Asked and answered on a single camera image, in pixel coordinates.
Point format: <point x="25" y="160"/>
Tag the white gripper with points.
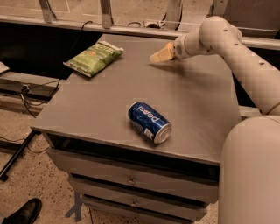
<point x="181" y="49"/>

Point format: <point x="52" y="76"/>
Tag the orange fruit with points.
<point x="169" y="45"/>

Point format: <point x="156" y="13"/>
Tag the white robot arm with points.
<point x="249" y="188"/>

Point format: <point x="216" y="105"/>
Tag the blue pepsi can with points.
<point x="150" y="122"/>

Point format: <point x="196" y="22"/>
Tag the green chip bag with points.
<point x="94" y="59"/>

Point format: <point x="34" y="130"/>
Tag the grey drawer cabinet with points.
<point x="197" y="96"/>

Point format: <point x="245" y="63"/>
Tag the top grey drawer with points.
<point x="135" y="175"/>

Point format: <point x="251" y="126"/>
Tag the grey drawer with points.
<point x="136" y="214"/>
<point x="152" y="201"/>
<point x="135" y="175"/>

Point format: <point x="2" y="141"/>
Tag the middle grey drawer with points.
<point x="152" y="201"/>

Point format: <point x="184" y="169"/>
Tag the bottom grey drawer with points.
<point x="136" y="214"/>

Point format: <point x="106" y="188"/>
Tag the blue tape floor marker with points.
<point x="75" y="210"/>

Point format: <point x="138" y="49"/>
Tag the black table leg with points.
<point x="16" y="149"/>

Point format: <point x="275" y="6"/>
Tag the black leather shoe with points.
<point x="26" y="214"/>

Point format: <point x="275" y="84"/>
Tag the metal window frame rail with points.
<point x="165" y="19"/>

